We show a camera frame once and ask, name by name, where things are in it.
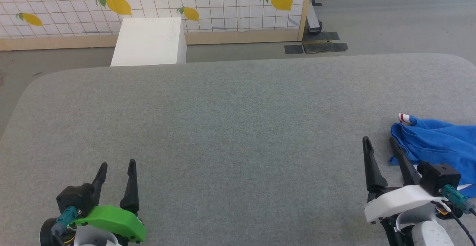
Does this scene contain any grey fabric sofa cushion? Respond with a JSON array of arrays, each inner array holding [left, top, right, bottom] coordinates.
[[0, 53, 476, 246]]

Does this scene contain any lemon print partition screen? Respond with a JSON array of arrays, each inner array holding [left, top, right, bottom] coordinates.
[[0, 0, 316, 51]]

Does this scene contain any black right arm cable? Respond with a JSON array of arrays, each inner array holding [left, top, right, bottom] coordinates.
[[431, 185, 476, 246]]

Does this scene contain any metal partition foot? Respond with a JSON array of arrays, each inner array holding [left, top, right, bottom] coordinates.
[[306, 0, 324, 36]]

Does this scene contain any blue white sports jersey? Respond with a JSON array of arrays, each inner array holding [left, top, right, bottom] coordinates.
[[389, 113, 476, 198]]

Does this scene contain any large black floor mat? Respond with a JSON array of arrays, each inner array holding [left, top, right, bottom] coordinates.
[[301, 31, 349, 54]]

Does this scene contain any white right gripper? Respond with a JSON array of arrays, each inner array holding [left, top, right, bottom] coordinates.
[[362, 136, 453, 225]]

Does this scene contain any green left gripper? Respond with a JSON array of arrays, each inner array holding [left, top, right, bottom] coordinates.
[[72, 159, 147, 244]]

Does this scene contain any white box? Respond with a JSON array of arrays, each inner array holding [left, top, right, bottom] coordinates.
[[110, 17, 187, 67]]

